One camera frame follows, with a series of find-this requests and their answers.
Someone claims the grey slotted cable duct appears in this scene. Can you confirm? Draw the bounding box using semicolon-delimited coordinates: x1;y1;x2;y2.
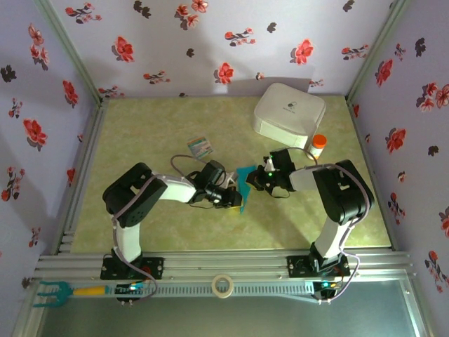
105;282;319;300

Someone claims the right gripper thin black cable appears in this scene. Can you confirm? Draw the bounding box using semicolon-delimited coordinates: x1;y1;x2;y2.
265;187;292;199

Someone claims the gripper thin black cable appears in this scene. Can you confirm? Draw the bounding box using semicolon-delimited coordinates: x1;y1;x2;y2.
265;187;292;199
188;199;215;211

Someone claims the right aluminium corner post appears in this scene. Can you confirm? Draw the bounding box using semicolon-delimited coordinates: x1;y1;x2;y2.
345;0;411;103

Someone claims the aluminium front frame rail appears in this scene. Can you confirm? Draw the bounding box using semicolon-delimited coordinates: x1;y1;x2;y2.
34;249;417;282

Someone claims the left arm grey cable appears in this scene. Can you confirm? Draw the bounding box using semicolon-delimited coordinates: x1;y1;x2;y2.
111;154;212;303

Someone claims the white zip case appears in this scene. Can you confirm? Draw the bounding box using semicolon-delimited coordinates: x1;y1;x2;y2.
253;82;327;152

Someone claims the small printed card packet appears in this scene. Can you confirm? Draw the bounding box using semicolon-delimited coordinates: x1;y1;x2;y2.
186;136;214;159

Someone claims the aluminium lower frame bar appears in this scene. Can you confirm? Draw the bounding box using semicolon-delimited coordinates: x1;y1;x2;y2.
10;280;48;337
399;280;435;337

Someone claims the blue paper sheet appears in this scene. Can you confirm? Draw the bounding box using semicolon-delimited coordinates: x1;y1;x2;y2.
235;164;259;215

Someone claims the teal rake yellow handle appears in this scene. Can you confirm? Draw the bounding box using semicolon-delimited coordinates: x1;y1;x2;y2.
32;280;108;310

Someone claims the left aluminium corner post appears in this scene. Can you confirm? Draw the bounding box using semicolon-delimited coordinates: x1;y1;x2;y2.
34;0;108;105

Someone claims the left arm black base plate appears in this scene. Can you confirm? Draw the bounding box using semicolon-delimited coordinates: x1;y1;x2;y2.
100;256;165;281

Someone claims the orange cap pill bottle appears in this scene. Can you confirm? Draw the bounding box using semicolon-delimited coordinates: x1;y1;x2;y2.
305;133;328;161

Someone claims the left aluminium side rail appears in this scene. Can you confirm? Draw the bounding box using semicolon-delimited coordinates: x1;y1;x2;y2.
52;98;109;256

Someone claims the aluminium corner post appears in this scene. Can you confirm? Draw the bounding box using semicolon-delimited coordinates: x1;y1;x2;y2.
345;0;411;103
34;0;108;105

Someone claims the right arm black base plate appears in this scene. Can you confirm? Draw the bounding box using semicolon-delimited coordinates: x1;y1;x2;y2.
286;255;351;279

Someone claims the left gripper thin black cable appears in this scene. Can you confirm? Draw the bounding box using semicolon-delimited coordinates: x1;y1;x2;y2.
188;199;215;211

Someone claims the white tape roll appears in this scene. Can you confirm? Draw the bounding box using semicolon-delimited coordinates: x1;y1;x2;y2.
211;273;235;299

